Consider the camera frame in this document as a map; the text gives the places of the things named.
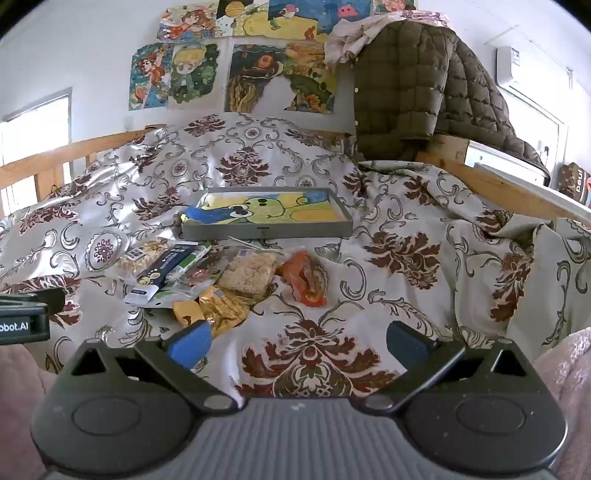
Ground small green wall poster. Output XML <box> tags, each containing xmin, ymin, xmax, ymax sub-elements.
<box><xmin>372</xmin><ymin>0</ymin><xmax>419</xmax><ymax>14</ymax></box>

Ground clear rice cracker packet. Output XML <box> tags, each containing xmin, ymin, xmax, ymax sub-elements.
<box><xmin>217</xmin><ymin>251</ymin><xmax>279</xmax><ymax>299</ymax></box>

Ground black and yellow wall poster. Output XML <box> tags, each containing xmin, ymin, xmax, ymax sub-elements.
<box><xmin>216</xmin><ymin>0</ymin><xmax>274</xmax><ymax>38</ymax></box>

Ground window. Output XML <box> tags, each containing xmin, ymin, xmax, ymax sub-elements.
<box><xmin>0</xmin><ymin>88</ymin><xmax>75</xmax><ymax>205</ymax></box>

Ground golden yellow snack packet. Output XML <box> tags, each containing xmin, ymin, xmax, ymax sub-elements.
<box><xmin>173</xmin><ymin>286</ymin><xmax>250</xmax><ymax>335</ymax></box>

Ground white air conditioner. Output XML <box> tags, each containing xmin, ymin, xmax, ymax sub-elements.
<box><xmin>496</xmin><ymin>45</ymin><xmax>576</xmax><ymax>92</ymax></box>

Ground blue cartoon wall poster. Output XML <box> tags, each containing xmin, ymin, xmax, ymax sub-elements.
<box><xmin>268</xmin><ymin>0</ymin><xmax>373</xmax><ymax>40</ymax></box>

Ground pink floral cloth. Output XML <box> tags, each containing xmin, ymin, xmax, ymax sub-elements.
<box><xmin>324</xmin><ymin>9</ymin><xmax>452</xmax><ymax>71</ymax></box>

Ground pink fleece clothing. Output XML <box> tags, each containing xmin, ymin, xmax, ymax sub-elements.
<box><xmin>0</xmin><ymin>328</ymin><xmax>591</xmax><ymax>480</ymax></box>

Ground swirly landscape wall poster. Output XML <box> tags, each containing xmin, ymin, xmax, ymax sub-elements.
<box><xmin>225</xmin><ymin>41</ymin><xmax>339</xmax><ymax>114</ymax></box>

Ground green stick snack packet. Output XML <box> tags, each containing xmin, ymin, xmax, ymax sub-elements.
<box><xmin>166</xmin><ymin>244</ymin><xmax>212</xmax><ymax>284</ymax></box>

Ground white pouch with green print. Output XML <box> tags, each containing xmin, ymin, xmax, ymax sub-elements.
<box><xmin>148</xmin><ymin>258</ymin><xmax>223</xmax><ymax>308</ymax></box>

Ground clear popcorn snack packet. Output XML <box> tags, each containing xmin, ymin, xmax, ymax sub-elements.
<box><xmin>105</xmin><ymin>237</ymin><xmax>178</xmax><ymax>283</ymax></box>

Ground brown patterned bag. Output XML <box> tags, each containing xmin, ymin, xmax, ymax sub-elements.
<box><xmin>558</xmin><ymin>162</ymin><xmax>591</xmax><ymax>207</ymax></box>

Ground orange-haired figure wall poster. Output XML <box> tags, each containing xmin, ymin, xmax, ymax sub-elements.
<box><xmin>128</xmin><ymin>44</ymin><xmax>175</xmax><ymax>112</ymax></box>

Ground floral satin blanket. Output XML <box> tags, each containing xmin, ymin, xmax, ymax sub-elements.
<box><xmin>0</xmin><ymin>113</ymin><xmax>591</xmax><ymax>402</ymax></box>

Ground olive quilted jacket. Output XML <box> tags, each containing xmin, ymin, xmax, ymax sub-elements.
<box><xmin>353</xmin><ymin>21</ymin><xmax>551</xmax><ymax>182</ymax></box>

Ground dark blue snack packet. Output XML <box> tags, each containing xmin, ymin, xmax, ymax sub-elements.
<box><xmin>124</xmin><ymin>242</ymin><xmax>211</xmax><ymax>305</ymax></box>

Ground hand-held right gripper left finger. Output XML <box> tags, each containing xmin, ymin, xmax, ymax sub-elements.
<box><xmin>68</xmin><ymin>320</ymin><xmax>237</xmax><ymax>413</ymax></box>

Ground blond figure wall poster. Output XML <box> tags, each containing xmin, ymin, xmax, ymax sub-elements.
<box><xmin>168</xmin><ymin>41</ymin><xmax>221</xmax><ymax>110</ymax></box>

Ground orange snack packet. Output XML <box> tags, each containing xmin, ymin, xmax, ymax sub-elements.
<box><xmin>276</xmin><ymin>251</ymin><xmax>327</xmax><ymax>308</ymax></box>

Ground grey tray with cartoon picture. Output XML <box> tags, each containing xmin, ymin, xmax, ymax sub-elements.
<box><xmin>180</xmin><ymin>187</ymin><xmax>354</xmax><ymax>241</ymax></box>

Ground wooden bed frame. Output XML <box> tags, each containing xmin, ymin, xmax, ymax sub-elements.
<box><xmin>416</xmin><ymin>134</ymin><xmax>591</xmax><ymax>223</ymax></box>

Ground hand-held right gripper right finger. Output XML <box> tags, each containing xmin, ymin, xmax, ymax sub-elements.
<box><xmin>362</xmin><ymin>320</ymin><xmax>533</xmax><ymax>413</ymax></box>

